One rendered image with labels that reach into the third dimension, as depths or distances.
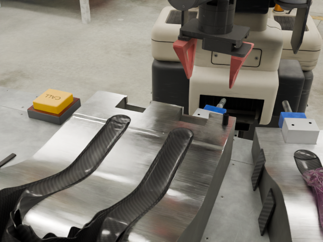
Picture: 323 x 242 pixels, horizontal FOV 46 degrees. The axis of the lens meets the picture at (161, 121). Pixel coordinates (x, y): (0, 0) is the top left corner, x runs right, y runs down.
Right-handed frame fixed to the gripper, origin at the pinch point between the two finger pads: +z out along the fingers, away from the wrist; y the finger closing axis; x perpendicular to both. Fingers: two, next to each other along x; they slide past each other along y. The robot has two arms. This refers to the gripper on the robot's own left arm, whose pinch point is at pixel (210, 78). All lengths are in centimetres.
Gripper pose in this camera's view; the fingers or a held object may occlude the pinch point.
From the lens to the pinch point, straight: 68.0
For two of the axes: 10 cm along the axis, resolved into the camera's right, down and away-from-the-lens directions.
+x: 4.4, -5.0, 7.5
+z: -0.1, 8.3, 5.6
